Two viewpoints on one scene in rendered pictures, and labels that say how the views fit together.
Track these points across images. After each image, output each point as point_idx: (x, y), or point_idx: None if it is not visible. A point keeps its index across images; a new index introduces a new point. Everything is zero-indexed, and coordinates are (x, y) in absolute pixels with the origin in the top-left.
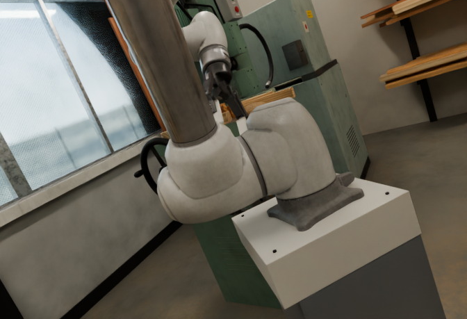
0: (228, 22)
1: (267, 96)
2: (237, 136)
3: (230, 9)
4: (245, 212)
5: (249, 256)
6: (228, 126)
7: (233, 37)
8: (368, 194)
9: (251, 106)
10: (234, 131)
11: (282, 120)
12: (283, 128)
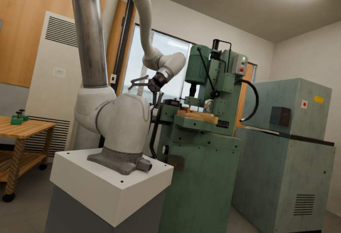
0: (227, 72)
1: (206, 115)
2: (177, 124)
3: (236, 67)
4: None
5: None
6: (177, 117)
7: (224, 80)
8: (126, 176)
9: (190, 113)
10: (177, 120)
11: (117, 101)
12: (115, 105)
